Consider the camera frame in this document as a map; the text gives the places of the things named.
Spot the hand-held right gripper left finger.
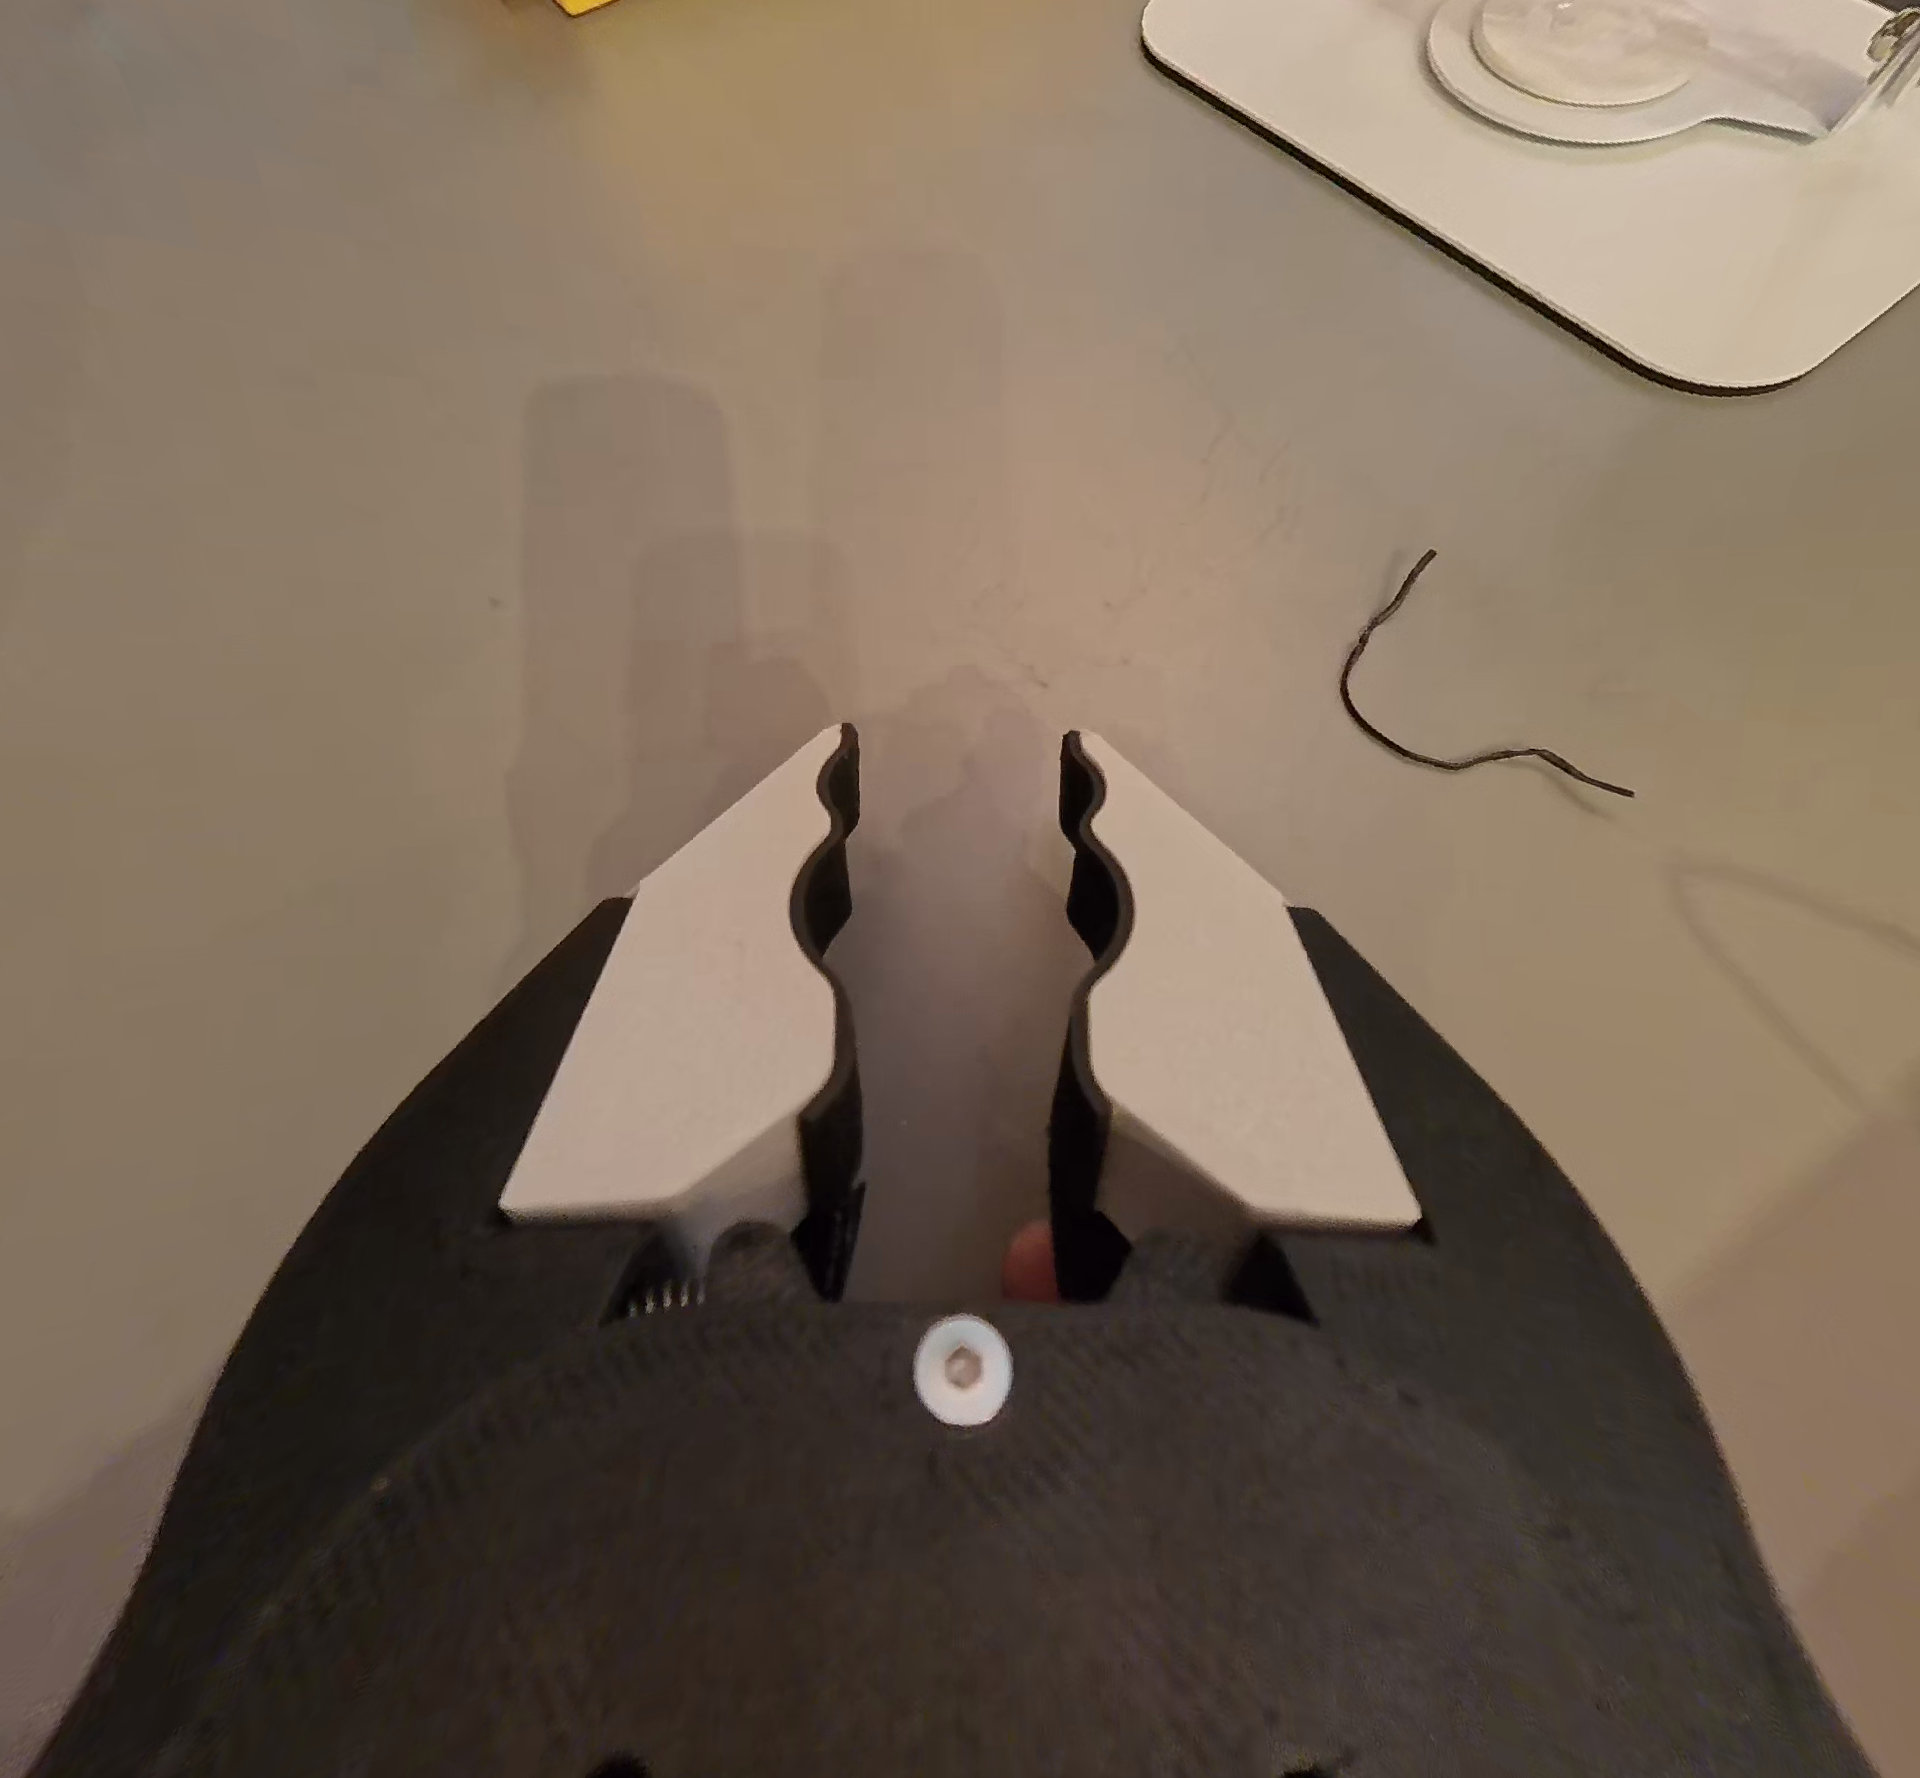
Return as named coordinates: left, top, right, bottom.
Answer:
left=498, top=723, right=869, bottom=1297

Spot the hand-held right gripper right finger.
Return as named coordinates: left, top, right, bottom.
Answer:
left=1047, top=731, right=1424, bottom=1303

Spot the black twist tie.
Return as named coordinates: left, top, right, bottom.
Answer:
left=1342, top=550, right=1636, bottom=804

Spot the white stand base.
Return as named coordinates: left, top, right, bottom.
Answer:
left=1139, top=0, right=1920, bottom=391

